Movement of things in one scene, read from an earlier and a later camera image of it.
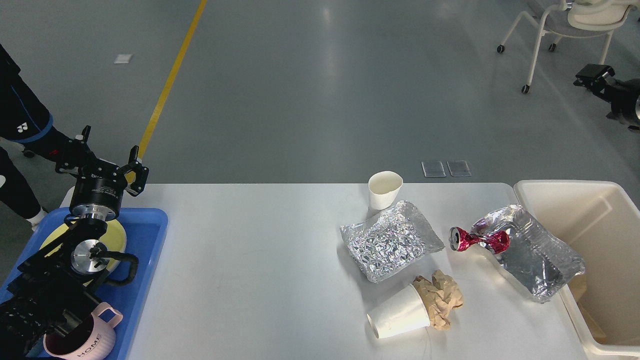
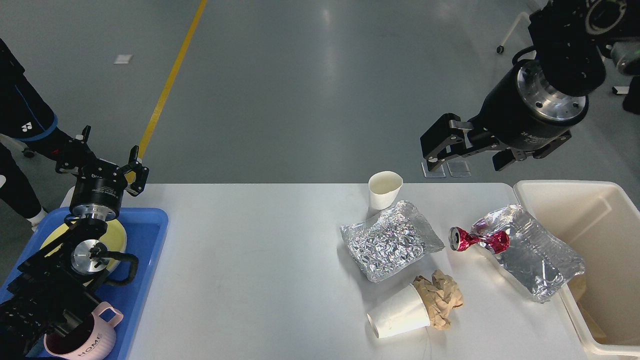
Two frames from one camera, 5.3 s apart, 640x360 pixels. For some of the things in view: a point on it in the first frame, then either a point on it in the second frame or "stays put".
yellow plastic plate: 114,239 stays put
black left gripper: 98,188 stays put
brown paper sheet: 577,286 stays put
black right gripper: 622,96 to 520,111
